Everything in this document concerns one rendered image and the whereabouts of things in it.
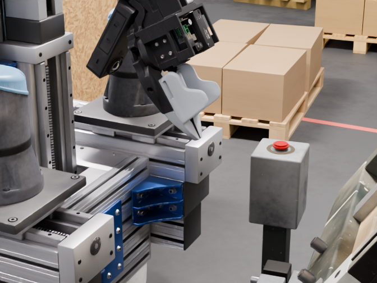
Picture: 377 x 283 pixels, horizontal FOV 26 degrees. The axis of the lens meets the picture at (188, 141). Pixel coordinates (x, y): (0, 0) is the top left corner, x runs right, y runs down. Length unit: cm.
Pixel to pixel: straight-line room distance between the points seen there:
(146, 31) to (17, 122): 54
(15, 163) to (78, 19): 192
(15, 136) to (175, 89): 53
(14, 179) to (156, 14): 59
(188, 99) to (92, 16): 248
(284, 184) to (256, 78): 244
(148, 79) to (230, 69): 342
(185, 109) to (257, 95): 339
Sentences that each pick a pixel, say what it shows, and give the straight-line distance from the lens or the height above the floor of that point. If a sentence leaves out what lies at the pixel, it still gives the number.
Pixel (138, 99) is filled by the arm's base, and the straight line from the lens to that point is 185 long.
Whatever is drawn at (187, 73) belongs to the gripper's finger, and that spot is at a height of 138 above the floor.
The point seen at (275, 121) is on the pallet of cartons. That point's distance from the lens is 439.
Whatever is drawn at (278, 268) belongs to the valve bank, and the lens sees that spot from 179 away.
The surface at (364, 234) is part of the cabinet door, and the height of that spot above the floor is 92.
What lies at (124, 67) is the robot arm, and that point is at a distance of 184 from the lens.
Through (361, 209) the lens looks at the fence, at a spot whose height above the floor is 92.
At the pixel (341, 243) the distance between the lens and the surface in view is 162.
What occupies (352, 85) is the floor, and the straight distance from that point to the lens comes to 546.
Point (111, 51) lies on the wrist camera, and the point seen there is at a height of 141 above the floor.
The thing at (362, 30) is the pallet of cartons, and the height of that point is 16.
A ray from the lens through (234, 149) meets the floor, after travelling 436.
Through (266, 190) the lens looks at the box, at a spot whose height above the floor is 85.
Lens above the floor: 169
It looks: 22 degrees down
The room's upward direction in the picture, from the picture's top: straight up
